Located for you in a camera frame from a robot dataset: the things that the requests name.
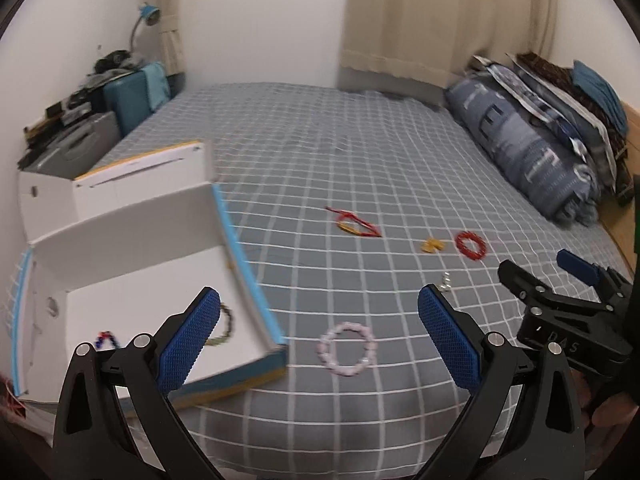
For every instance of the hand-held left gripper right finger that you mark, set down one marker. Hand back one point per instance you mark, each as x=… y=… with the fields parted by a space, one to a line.
x=450 y=342

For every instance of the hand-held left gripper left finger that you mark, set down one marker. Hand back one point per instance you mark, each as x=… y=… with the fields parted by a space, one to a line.
x=190 y=342

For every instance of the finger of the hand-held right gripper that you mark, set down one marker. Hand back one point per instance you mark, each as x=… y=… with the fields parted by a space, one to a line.
x=577 y=265
x=520 y=280

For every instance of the small silver pearl jewelry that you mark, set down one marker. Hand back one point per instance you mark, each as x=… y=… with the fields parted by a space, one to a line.
x=445 y=282

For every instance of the white and blue cardboard box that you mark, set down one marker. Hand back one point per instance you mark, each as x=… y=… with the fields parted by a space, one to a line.
x=125 y=310

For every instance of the yellow ornament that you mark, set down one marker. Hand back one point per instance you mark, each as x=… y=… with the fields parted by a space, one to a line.
x=431 y=246

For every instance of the person's right hand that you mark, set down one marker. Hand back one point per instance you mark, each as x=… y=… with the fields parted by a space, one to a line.
x=615 y=412

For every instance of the grey-blue printed bolster pillow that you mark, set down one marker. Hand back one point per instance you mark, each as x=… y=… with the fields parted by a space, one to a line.
x=520 y=135

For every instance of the teal folded cloth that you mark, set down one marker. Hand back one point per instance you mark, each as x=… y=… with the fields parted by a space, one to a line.
x=600 y=95

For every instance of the brown patterned cloth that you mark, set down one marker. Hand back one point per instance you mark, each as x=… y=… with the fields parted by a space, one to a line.
x=550 y=67

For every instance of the grey checked bedsheet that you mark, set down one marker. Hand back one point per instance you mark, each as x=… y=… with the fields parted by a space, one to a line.
x=350 y=160

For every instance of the grey hard case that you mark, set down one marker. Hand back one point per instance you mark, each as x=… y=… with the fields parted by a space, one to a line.
x=75 y=145

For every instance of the teal suitcase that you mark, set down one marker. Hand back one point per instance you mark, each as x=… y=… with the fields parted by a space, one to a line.
x=125 y=105

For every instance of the teal draped cloth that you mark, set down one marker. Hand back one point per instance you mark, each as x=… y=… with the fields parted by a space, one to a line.
x=157 y=85

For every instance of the wide beige curtain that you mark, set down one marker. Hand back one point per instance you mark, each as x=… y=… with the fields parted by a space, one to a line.
x=440 y=15

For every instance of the black clutter on suitcase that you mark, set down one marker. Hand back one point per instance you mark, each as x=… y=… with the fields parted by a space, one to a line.
x=117 y=60

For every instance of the tied beige curtain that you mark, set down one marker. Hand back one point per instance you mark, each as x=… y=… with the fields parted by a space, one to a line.
x=170 y=20

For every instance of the blue desk lamp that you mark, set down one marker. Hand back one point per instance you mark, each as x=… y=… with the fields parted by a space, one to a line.
x=149 y=14

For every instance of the wooden bed frame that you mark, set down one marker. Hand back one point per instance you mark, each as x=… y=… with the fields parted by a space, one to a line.
x=625 y=240

